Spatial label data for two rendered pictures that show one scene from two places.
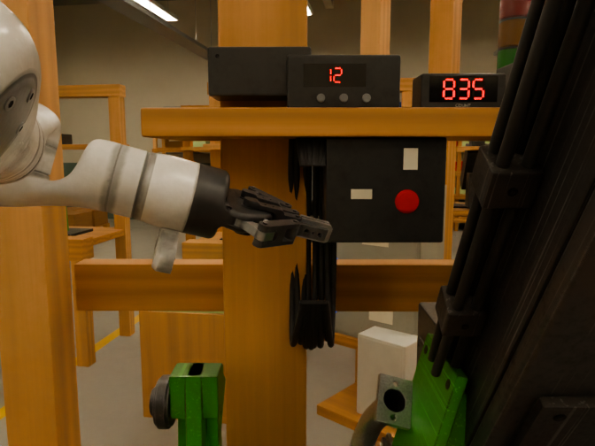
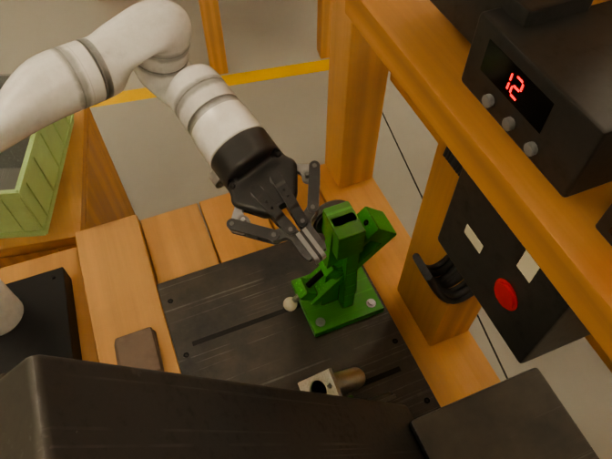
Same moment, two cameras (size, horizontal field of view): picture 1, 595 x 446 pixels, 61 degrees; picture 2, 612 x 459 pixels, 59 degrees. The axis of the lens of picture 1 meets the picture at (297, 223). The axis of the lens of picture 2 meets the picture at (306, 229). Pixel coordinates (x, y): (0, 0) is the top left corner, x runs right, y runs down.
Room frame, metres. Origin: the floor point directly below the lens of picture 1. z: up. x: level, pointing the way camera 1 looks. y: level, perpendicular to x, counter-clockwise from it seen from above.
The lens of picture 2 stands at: (0.44, -0.32, 1.88)
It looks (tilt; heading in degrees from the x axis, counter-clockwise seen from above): 55 degrees down; 68
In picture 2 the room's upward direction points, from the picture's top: straight up
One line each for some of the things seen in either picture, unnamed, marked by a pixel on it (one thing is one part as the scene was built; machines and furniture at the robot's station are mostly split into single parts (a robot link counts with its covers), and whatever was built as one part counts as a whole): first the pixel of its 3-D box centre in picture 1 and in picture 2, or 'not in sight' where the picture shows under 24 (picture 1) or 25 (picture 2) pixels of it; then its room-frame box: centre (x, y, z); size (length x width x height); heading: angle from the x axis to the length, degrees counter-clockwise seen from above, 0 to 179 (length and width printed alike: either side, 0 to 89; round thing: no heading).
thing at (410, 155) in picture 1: (379, 188); (541, 243); (0.78, -0.13, 1.42); 0.17 x 0.12 x 0.15; 90
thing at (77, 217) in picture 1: (73, 222); not in sight; (9.07, 4.05, 0.22); 1.20 x 0.81 x 0.44; 174
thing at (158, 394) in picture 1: (163, 401); (331, 215); (0.70, 0.20, 1.12); 0.07 x 0.03 x 0.08; 0
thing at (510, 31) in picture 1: (514, 36); not in sight; (0.87, -0.36, 1.67); 0.05 x 0.05 x 0.05
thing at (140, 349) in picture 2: not in sight; (137, 357); (0.30, 0.17, 0.91); 0.10 x 0.08 x 0.03; 87
